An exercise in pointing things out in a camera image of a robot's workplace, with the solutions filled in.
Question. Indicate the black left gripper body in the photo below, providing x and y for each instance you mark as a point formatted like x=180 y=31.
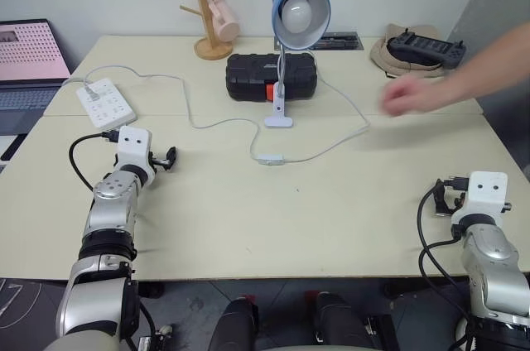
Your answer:
x=157 y=161

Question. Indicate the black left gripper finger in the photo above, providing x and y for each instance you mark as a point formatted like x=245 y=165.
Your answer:
x=167 y=165
x=172 y=153

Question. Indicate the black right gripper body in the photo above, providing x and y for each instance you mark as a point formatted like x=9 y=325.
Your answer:
x=456 y=200

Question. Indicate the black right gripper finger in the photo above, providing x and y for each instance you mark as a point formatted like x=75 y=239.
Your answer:
x=439 y=188
x=439 y=207

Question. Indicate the person's bare forearm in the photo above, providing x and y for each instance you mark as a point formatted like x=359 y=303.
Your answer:
x=484 y=65

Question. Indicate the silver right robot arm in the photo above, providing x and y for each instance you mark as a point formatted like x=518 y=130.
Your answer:
x=492 y=268

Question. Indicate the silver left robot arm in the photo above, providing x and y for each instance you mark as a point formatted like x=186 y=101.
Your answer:
x=107 y=218

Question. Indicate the blue desk lamp white clip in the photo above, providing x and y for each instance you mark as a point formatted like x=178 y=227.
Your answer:
x=296 y=38

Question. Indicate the person's bare hand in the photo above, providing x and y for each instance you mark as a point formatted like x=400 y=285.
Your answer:
x=408 y=96

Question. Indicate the white power strip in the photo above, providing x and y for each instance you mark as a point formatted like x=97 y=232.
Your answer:
x=107 y=104

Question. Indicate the black plastic tool case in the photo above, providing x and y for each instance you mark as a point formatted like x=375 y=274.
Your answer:
x=252 y=78

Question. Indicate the wooden mug tree stand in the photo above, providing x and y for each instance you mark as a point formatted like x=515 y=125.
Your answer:
x=213 y=42

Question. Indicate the black handheld controller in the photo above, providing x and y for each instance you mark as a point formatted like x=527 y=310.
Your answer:
x=430 y=49

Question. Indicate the pink cup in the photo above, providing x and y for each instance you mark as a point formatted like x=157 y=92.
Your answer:
x=225 y=22

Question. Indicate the beige bucket hat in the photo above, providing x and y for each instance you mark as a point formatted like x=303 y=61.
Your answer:
x=383 y=57

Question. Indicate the dark rounded robot leg shape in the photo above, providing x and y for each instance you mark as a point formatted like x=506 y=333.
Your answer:
x=343 y=322
x=234 y=324

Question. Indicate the laptop with pink screen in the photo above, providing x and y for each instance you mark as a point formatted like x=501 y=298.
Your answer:
x=29 y=57

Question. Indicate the white light bulb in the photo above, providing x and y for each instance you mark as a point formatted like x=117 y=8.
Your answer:
x=296 y=15

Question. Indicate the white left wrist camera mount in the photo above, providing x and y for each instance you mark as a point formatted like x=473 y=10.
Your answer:
x=132 y=142

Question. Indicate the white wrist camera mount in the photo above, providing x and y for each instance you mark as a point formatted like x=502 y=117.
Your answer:
x=486 y=191
x=132 y=142

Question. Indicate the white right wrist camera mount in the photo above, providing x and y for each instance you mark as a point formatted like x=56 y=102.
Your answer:
x=486 y=191

